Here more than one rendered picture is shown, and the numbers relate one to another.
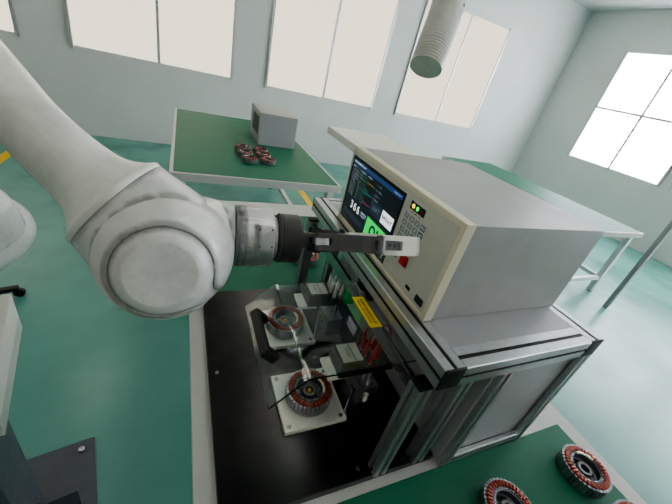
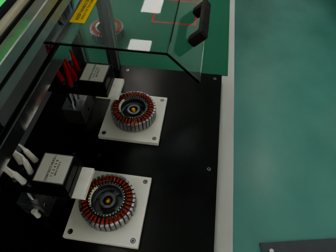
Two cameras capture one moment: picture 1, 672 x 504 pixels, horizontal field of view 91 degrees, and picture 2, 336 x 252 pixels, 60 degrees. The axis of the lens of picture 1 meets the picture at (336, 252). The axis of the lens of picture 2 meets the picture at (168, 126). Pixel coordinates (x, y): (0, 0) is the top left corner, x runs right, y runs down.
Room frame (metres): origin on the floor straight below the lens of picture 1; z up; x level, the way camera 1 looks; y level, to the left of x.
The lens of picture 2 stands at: (0.85, 0.33, 1.36)
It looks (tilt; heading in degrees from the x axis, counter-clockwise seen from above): 53 degrees down; 217
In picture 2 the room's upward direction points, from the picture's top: straight up
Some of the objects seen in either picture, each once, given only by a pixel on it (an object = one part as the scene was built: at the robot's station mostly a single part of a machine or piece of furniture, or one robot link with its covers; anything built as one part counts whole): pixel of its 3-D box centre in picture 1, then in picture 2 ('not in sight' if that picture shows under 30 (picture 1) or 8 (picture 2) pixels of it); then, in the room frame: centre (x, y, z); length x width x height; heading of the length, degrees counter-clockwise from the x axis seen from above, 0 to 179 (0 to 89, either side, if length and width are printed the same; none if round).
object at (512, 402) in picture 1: (508, 406); not in sight; (0.54, -0.47, 0.91); 0.28 x 0.03 x 0.32; 119
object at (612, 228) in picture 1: (511, 217); not in sight; (3.95, -1.96, 0.38); 2.10 x 0.90 x 0.75; 29
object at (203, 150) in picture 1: (240, 182); not in sight; (2.81, 1.00, 0.38); 1.85 x 1.10 x 0.75; 29
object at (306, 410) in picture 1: (309, 391); (133, 111); (0.52, -0.02, 0.80); 0.11 x 0.11 x 0.04
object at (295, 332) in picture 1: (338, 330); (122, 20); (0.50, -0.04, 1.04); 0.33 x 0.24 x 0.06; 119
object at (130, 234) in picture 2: not in sight; (110, 206); (0.74, 0.09, 0.78); 0.15 x 0.15 x 0.01; 29
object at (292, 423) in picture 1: (307, 398); (134, 117); (0.52, -0.02, 0.78); 0.15 x 0.15 x 0.01; 29
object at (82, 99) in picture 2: (361, 382); (78, 105); (0.59, -0.15, 0.80); 0.08 x 0.05 x 0.06; 29
